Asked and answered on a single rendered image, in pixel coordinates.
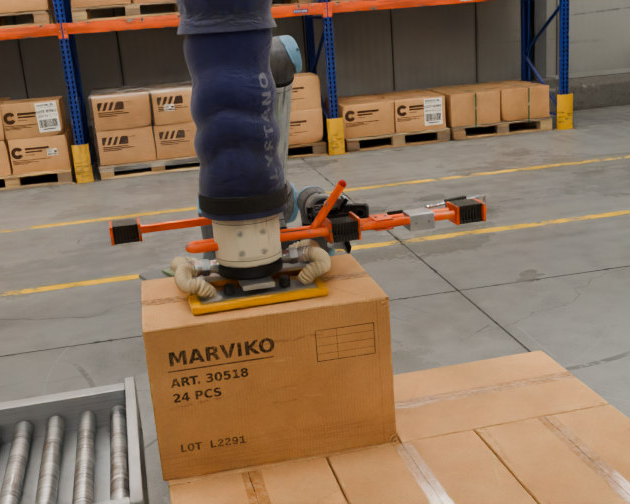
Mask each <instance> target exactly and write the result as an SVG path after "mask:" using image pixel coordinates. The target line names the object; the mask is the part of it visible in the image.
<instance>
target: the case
mask: <svg viewBox="0 0 630 504"><path fill-rule="evenodd" d="M330 259H331V267H330V270H329V271H328V272H326V273H325V274H324V275H321V276H318V278H320V280H321V281H322V282H323V283H324V284H325V286H326V287H327V288H328V295H325V296H318V297H311V298H305V299H298V300H291V301H285V302H278V303H271V304H265V305H258V306H251V307H245V308H238V309H232V310H225V311H218V312H212V313H205V314H198V315H193V313H192V310H191V307H190V304H189V300H188V297H189V296H192V295H193V294H192V293H191V294H188V293H187V292H186V293H184V292H182V291H181V290H180V289H179V288H178V287H177V285H176V282H175V279H174V277H168V278H161V279H153V280H146V281H141V305H142V335H143V342H144V349H145V356H146V363H147V370H148V377H149V384H150V391H151V398H152V405H153V412H154V419H155V427H156V434H157V441H158V448H159V455H160V462H161V469H162V476H163V481H169V480H175V479H181V478H187V477H192V476H198V475H204V474H210V473H216V472H222V471H227V470H233V469H239V468H245V467H251V466H257V465H263V464H268V463H274V462H280V461H286V460H292V459H298V458H304V457H309V456H315V455H321V454H327V453H333V452H339V451H344V450H350V449H356V448H362V447H368V446H374V445H380V444H385V443H391V442H396V421H395V402H394V383H393V365H392V346H391V327H390V308H389V297H388V296H387V294H386V293H385V292H384V291H383V290H382V289H381V288H380V287H379V285H378V284H377V283H376V282H375V281H374V280H373V279H372V278H371V276H370V275H369V274H368V273H367V272H366V271H365V270H364V269H363V268H362V266H361V265H360V264H359V263H358V262H357V261H356V260H355V259H354V257H353V256H352V255H351V254H344V255H337V256H330Z"/></svg>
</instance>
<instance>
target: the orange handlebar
mask: <svg viewBox="0 0 630 504"><path fill-rule="evenodd" d="M431 211H433V212H434V220H435V221H440V220H447V219H454V218H455V212H454V211H449V208H448V207H446V208H438V209H431ZM369 217H370V218H363V219H360V225H361V231H366V230H375V231H383V230H391V229H394V228H393V227H396V226H403V225H409V224H410V222H411V221H410V219H409V217H405V216H404V214H403V213H401V214H393V215H388V214H386V213H384V214H376V215H369ZM204 225H212V220H210V219H207V218H204V217H199V218H191V219H183V220H175V221H167V222H159V223H152V224H144V225H141V232H142V233H150V232H157V231H165V230H173V229H181V228H189V227H196V226H204ZM310 226H311V225H310ZM310 226H302V227H295V228H287V229H280V242H285V241H292V240H300V239H307V238H314V237H322V236H328V235H329V231H328V228H327V227H325V226H324V224H321V226H320V227H319V228H318V229H310V230H308V229H309V227H310ZM303 229H304V230H303ZM305 229H307V230H305ZM294 230H295V232H289V231H294ZM296 230H303V231H296ZM287 231H288V233H281V232H287ZM185 249H186V251H187V252H188V253H203V252H211V251H218V249H219V247H218V244H217V242H214V238H211V239H204V240H196V241H191V242H189V243H187V244H186V246H185Z"/></svg>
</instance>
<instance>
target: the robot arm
mask: <svg viewBox="0 0 630 504"><path fill-rule="evenodd" d="M270 69H271V72H272V76H273V79H274V82H275V85H276V90H277V99H276V105H275V110H274V112H275V115H276V117H277V119H278V122H279V124H280V142H279V146H278V152H279V154H280V157H281V160H282V164H283V169H284V178H285V184H286V185H287V190H288V201H287V202H286V204H287V206H288V207H287V209H286V210H285V211H283V212H281V213H278V214H279V226H280V229H287V225H286V224H287V223H290V222H293V221H294V220H295V219H296V218H297V216H298V212H299V211H300V215H301V222H302V226H310V225H311V224H312V222H313V221H314V219H315V218H316V216H317V215H318V213H319V212H320V210H321V208H322V207H323V205H324V204H325V202H326V201H327V199H328V198H329V196H330V195H328V194H327V193H326V192H325V191H324V190H323V189H322V188H320V187H316V186H307V187H305V188H303V189H302V190H301V191H300V192H299V193H298V195H297V191H296V188H295V186H294V185H293V183H292V182H290V181H289V179H288V178H287V177H286V173H287V158H288V143H289V128H290V114H291V99H292V84H293V80H294V73H296V74H298V73H299V72H300V71H301V70H302V60H301V55H300V51H299V48H298V46H297V43H296V42H295V40H294V39H293V38H292V37H291V36H289V35H285V36H279V35H278V36H276V37H272V47H271V54H270ZM347 201H349V199H348V198H347V197H346V196H345V195H343V196H339V198H338V199H337V201H336V202H335V204H334V205H333V207H332V208H331V210H330V212H329V213H328V215H334V214H342V213H348V214H349V212H352V213H354V214H355V215H356V216H358V217H359V218H360V219H363V218H369V206H368V204H367V203H347ZM200 228H201V233H202V239H203V240H204V239H211V238H214V236H213V226H212V225H204V226H200ZM307 239H312V240H315V241H316V242H317V243H318V244H319V246H320V248H322V249H324V250H325V251H326V252H327V253H328V255H329V256H334V254H335V249H343V250H345V252H346V253H347V254H350V252H351V249H352V246H351V245H350V241H345V242H338V243H334V242H333V244H330V243H329V242H328V241H327V240H326V239H325V238H324V237H323V236H322V237H314V238H307ZM301 240H302V241H303V240H306V239H300V240H292V241H285V242H281V249H282V250H286V249H287V248H289V245H293V243H297V242H298V241H299V242H300V241H301ZM203 259H208V260H215V259H216V254H215V251H211V252H204V253H203ZM203 259H202V260H203Z"/></svg>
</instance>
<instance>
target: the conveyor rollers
mask: <svg viewBox="0 0 630 504"><path fill-rule="evenodd" d="M64 426H65V422H64V419H63V418H62V417H60V416H52V417H50V418H49V419H48V421H47V426H46V433H45V439H44V446H43V453H42V459H41V466H40V472H39V479H38V486H37V492H36V499H35V504H56V500H57V491H58V482H59V472H60V463H61V454H62V445H63V435H64ZM32 431H33V426H32V425H31V423H29V422H27V421H21V422H19V423H18V424H17V425H16V426H15V430H14V434H13V439H12V443H11V447H10V452H9V456H8V461H7V465H6V470H5V474H4V478H3V483H2V487H1V492H0V504H19V502H20V497H21V492H22V486H23V481H24V475H25V470H26V464H27V459H28V453H29V448H30V442H31V437H32ZM0 435H1V433H0ZM95 438H96V415H95V413H94V412H92V411H83V412H82V413H81V414H80V415H79V419H78V432H77V446H76V459H75V473H74V486H73V499H72V504H93V501H94V469H95ZM125 497H130V491H129V468H128V445H127V422H126V408H125V407H123V406H121V405H117V406H114V407H113V408H112V409H111V410H110V500H114V499H120V498H125Z"/></svg>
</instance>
